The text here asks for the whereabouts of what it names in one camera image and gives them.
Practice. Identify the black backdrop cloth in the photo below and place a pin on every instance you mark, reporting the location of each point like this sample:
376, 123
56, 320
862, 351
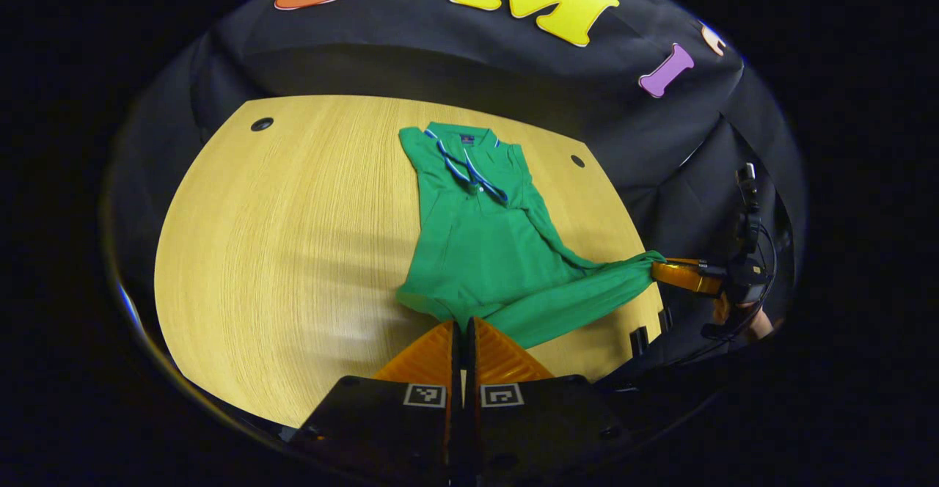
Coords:
440, 54

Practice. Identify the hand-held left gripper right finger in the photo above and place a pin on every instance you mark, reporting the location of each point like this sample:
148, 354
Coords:
543, 428

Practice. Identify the green T-shirt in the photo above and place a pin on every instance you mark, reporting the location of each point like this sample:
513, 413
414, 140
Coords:
477, 252

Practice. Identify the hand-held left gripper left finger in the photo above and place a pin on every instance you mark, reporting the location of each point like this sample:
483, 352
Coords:
381, 428

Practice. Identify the black table edge bracket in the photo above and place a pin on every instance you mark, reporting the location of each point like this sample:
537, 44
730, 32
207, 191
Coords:
664, 320
640, 340

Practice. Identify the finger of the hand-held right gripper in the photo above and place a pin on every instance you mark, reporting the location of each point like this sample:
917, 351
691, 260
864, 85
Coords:
682, 276

